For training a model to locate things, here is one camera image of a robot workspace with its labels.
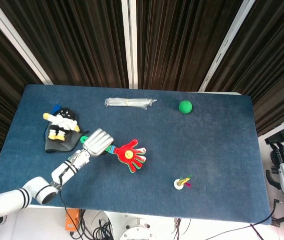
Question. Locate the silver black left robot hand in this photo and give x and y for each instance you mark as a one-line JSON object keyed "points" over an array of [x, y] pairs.
{"points": [[98, 142]]}

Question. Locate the red green hand clapper toy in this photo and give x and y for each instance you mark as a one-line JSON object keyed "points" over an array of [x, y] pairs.
{"points": [[129, 155]]}

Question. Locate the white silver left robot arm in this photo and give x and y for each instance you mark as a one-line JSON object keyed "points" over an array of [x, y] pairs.
{"points": [[64, 170]]}

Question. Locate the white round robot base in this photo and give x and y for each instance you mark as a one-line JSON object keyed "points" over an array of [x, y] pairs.
{"points": [[136, 230]]}

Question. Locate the dark grey felt cloth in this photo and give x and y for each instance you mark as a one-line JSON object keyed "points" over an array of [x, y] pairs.
{"points": [[64, 146]]}

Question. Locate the black white yellow plush doll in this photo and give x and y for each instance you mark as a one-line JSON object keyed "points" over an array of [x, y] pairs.
{"points": [[61, 122]]}

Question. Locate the bundle of clear wrapped straws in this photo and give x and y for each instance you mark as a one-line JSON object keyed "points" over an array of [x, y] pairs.
{"points": [[129, 102]]}

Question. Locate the small blue cloth piece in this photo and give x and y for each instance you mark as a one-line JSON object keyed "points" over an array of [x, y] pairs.
{"points": [[55, 108]]}

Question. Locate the orange control box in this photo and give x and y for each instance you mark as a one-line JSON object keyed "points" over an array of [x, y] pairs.
{"points": [[71, 220]]}

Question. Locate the blue table cloth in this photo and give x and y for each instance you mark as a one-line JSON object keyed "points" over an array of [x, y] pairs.
{"points": [[181, 150]]}

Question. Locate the feather shuttlecock with white base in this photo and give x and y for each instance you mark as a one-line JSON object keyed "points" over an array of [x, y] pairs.
{"points": [[178, 185]]}

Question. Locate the green foam ball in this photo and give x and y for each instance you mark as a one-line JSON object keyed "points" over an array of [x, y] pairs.
{"points": [[185, 107]]}

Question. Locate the dark brown pleated curtain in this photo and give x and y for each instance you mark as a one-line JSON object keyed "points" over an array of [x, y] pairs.
{"points": [[81, 37]]}

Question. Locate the white frame pillar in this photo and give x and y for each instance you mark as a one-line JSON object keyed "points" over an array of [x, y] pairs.
{"points": [[224, 50], [19, 47], [130, 50]]}

